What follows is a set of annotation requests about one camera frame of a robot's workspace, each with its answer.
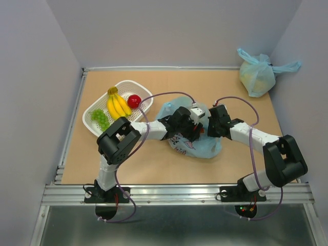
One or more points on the red apple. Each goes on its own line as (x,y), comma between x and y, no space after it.
(134,101)

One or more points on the blue cartoon-print plastic bag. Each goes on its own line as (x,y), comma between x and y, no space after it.
(204,146)

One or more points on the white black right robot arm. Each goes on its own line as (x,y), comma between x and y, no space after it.
(283,160)

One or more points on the yellow banana bunch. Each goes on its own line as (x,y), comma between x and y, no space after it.
(116,105)

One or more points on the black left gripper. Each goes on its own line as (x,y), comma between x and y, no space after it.
(191,136)

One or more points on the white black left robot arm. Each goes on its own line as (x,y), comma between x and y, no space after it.
(116,143)

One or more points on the blue tied plastic bag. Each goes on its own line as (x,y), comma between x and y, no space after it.
(258,74)

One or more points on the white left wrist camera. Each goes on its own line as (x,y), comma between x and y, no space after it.
(197,112)

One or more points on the green grape bunch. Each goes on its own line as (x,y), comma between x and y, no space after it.
(100,117)

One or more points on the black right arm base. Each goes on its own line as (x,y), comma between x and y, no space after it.
(238,193)

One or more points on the aluminium front rail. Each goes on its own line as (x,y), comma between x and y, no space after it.
(168,195)

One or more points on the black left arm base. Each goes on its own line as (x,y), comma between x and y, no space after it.
(95,195)

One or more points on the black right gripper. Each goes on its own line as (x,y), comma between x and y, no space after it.
(210,132)

